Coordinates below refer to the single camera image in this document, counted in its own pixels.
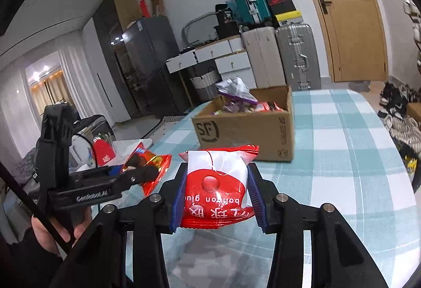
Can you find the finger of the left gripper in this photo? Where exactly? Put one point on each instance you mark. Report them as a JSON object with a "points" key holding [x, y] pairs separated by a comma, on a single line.
{"points": [[138, 176]]}

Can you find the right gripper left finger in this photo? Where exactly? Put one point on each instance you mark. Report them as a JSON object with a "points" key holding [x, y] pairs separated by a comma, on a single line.
{"points": [[123, 247]]}

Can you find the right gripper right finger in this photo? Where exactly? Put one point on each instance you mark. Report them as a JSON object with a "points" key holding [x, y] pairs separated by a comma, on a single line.
{"points": [[339, 258]]}

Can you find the orange red oreo pack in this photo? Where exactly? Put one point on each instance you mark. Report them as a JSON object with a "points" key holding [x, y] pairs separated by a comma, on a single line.
{"points": [[141, 157]]}

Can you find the red white snack pack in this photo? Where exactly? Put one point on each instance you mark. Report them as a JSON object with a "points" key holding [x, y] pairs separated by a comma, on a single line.
{"points": [[216, 187]]}

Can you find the purple green candy bag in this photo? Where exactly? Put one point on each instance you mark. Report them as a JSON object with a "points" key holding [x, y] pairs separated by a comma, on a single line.
{"points": [[236, 107]]}

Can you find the silver purple foil bag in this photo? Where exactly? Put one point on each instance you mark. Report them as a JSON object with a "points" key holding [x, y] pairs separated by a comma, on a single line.
{"points": [[236, 89]]}

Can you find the red crisp snack bag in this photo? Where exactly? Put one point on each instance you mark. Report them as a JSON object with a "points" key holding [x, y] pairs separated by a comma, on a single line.
{"points": [[267, 106]]}

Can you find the checkered teal tablecloth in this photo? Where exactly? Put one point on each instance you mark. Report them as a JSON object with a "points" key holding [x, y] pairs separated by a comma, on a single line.
{"points": [[343, 156]]}

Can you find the woven laundry basket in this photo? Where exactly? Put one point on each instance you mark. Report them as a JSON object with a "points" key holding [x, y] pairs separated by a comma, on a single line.
{"points": [[204, 81]]}

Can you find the black refrigerator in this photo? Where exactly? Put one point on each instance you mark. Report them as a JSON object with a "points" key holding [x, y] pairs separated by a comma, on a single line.
{"points": [[150, 42]]}

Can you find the SF cardboard box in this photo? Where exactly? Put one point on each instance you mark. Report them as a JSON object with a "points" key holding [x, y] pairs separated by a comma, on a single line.
{"points": [[272, 131]]}

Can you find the pile of shoes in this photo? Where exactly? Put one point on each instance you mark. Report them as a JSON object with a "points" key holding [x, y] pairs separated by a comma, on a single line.
{"points": [[400, 115]]}

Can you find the white drawer cabinet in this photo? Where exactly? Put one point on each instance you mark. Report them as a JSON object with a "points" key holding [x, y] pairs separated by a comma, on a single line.
{"points": [[230, 57]]}

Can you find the beige suitcase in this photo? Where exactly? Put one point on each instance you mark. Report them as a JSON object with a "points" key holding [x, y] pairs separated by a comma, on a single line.
{"points": [[264, 56]]}

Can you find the grey suitcase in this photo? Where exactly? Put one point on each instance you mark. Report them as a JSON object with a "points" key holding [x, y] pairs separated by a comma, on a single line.
{"points": [[299, 57]]}

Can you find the stacked shoe boxes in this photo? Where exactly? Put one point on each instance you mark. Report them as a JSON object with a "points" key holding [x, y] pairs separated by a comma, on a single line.
{"points": [[284, 12]]}

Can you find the wooden door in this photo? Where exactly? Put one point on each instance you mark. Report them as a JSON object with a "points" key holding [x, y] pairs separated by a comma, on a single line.
{"points": [[354, 39]]}

